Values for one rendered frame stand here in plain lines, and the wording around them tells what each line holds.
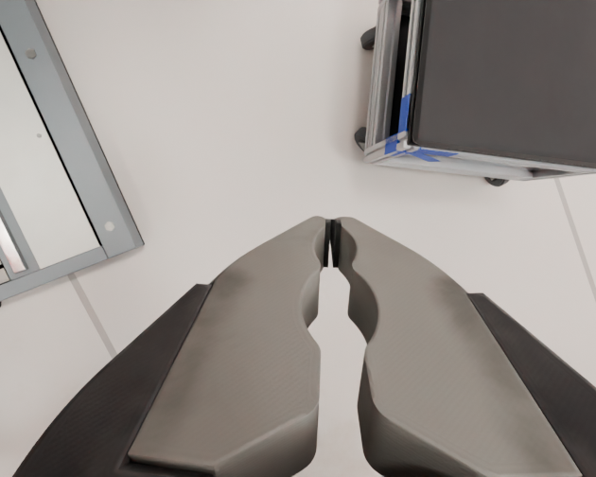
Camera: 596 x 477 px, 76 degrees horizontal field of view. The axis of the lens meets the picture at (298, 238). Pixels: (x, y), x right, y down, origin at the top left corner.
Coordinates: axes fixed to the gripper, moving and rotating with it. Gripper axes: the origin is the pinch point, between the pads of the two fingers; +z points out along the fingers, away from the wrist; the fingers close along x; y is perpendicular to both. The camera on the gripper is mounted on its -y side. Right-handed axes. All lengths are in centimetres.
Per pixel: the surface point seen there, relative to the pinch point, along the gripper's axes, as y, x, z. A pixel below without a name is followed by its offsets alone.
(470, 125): 11, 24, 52
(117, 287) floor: 49, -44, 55
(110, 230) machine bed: 34, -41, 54
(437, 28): -2, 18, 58
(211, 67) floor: 7, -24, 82
